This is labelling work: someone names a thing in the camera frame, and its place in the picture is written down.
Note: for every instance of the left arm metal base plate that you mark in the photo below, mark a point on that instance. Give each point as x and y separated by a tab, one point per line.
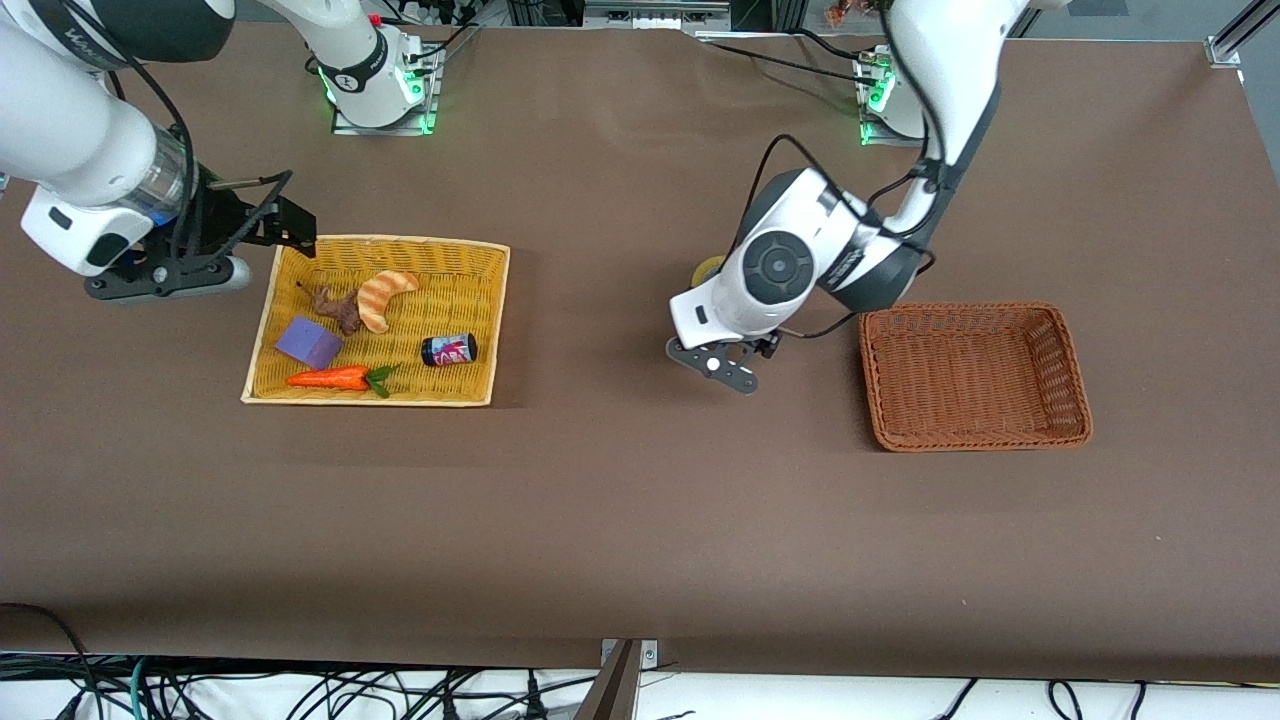
872	138

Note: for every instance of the yellow wicker tray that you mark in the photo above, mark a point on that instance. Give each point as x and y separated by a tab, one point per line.
450	300

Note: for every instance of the toy croissant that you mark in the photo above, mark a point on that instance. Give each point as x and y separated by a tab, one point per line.
378	300

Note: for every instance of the yellow tape roll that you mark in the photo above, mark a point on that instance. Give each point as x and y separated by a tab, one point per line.
708	270

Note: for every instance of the orange toy carrot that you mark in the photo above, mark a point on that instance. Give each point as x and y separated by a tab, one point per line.
330	379

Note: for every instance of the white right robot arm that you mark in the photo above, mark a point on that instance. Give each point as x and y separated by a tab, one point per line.
70	140

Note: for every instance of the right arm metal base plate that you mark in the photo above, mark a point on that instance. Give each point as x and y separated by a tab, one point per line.
385	128

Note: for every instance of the purple foam cube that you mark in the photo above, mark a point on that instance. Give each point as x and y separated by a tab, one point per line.
308	342

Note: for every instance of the brown wicker basket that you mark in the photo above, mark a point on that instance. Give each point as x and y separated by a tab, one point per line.
970	380

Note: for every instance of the small metal bracket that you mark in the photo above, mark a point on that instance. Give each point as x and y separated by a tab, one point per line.
648	652

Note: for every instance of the small black printed can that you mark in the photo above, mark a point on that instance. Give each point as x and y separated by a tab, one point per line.
450	350

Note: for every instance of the brown toy figure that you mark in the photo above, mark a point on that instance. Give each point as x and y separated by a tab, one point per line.
345	312

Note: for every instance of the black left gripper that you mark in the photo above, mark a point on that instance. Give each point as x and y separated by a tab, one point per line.
767	346

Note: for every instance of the dark metal post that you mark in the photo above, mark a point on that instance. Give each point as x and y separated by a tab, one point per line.
612	695

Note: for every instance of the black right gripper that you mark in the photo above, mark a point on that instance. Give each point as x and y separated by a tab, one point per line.
218	215

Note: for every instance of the aluminium corner bracket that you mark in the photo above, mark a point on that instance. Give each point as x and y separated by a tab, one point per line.
1225	50

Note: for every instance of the orange background object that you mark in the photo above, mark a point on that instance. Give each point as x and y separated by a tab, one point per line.
850	12

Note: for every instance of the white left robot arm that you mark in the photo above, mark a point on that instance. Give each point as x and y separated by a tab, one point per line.
780	265

